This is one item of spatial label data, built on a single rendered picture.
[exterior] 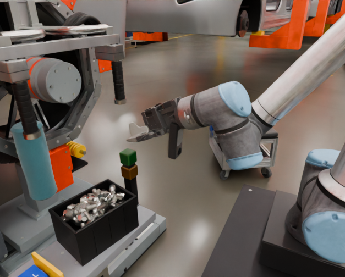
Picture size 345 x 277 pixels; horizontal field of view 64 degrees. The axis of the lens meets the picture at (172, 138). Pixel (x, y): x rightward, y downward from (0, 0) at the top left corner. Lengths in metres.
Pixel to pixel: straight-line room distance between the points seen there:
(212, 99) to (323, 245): 0.42
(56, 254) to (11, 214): 0.64
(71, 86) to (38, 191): 0.36
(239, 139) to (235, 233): 0.51
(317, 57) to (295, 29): 3.44
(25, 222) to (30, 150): 0.53
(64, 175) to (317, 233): 0.90
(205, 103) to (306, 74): 0.26
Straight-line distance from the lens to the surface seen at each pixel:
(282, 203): 1.13
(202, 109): 0.68
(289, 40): 4.22
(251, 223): 1.16
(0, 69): 0.80
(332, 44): 0.76
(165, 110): 0.76
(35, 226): 1.36
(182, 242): 1.47
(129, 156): 0.84
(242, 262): 1.02
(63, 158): 1.17
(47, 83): 0.91
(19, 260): 1.36
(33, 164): 0.97
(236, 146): 0.68
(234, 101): 0.64
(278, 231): 1.00
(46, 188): 1.02
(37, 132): 0.82
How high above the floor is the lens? 1.06
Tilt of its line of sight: 25 degrees down
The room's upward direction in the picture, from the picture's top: 1 degrees counter-clockwise
